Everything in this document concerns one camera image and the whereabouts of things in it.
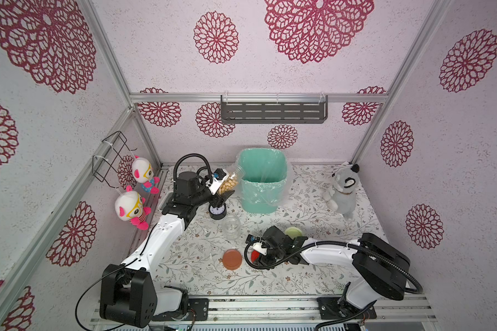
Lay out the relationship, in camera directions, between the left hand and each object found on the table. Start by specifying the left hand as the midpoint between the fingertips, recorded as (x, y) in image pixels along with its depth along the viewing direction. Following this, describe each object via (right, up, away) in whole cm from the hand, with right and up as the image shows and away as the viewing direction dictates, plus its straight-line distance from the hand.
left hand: (225, 184), depth 81 cm
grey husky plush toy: (+52, -6, +14) cm, 54 cm away
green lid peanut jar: (+27, -18, -1) cm, 33 cm away
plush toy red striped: (-37, -9, -2) cm, 38 cm away
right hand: (+12, -28, +5) cm, 31 cm away
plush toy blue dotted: (-39, +6, +12) cm, 41 cm away
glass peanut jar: (+1, -20, +15) cm, 25 cm away
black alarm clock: (-5, -13, +16) cm, 22 cm away
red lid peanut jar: (+4, +4, -9) cm, 11 cm away
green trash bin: (+9, -12, +20) cm, 25 cm away
